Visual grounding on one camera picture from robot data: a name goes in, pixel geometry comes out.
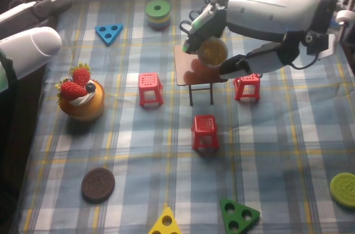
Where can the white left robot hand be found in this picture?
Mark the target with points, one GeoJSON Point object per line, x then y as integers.
{"type": "Point", "coordinates": [30, 48]}

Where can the small bowl of fruit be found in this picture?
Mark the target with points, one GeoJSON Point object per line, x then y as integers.
{"type": "Point", "coordinates": [213, 52]}

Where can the red stool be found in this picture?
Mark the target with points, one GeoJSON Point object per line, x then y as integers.
{"type": "Point", "coordinates": [247, 89]}
{"type": "Point", "coordinates": [204, 124]}
{"type": "Point", "coordinates": [148, 80]}

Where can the miniature brown folding table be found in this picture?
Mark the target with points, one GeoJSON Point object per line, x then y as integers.
{"type": "Point", "coordinates": [184, 65]}

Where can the red stool front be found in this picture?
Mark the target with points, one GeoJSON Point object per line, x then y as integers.
{"type": "Point", "coordinates": [204, 124]}

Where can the blue triangle block with holes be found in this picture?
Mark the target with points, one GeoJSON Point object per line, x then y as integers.
{"type": "Point", "coordinates": [106, 35]}

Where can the toy cupcake with strawberries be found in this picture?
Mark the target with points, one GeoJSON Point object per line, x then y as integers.
{"type": "Point", "coordinates": [83, 106]}

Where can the chocolate sandwich cookie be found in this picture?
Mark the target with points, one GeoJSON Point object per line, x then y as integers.
{"type": "Point", "coordinates": [97, 185]}

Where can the blue plaid tablecloth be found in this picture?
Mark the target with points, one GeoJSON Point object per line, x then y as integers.
{"type": "Point", "coordinates": [155, 167]}

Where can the green sandwich cookie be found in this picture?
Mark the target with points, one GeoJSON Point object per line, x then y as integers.
{"type": "Point", "coordinates": [345, 189]}

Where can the green triangle block with holes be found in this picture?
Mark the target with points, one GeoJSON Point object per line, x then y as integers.
{"type": "Point", "coordinates": [238, 221]}

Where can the yellow triangle block with holes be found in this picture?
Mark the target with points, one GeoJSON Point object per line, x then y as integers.
{"type": "Point", "coordinates": [166, 228]}

